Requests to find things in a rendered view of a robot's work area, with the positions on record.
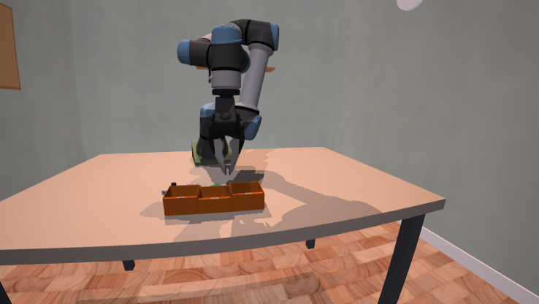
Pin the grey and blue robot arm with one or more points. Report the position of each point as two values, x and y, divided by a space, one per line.
222 54

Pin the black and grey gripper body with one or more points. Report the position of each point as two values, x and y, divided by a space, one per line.
226 92

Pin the orange rack of bins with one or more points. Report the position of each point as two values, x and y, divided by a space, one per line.
176 203

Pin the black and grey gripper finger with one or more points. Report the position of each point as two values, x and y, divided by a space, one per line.
217 145
236 145

